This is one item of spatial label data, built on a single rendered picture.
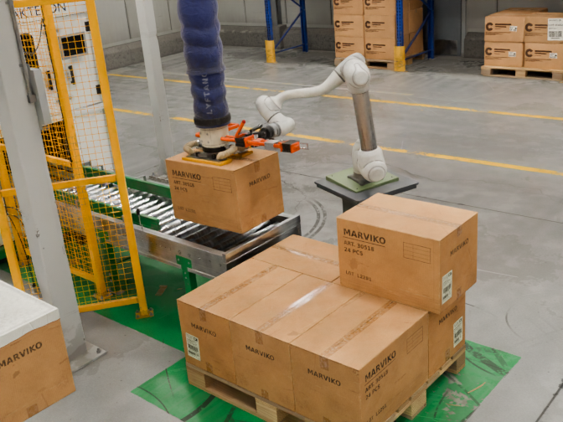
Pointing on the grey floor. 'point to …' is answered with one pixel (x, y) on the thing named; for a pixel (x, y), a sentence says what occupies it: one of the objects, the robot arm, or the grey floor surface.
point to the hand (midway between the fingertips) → (246, 140)
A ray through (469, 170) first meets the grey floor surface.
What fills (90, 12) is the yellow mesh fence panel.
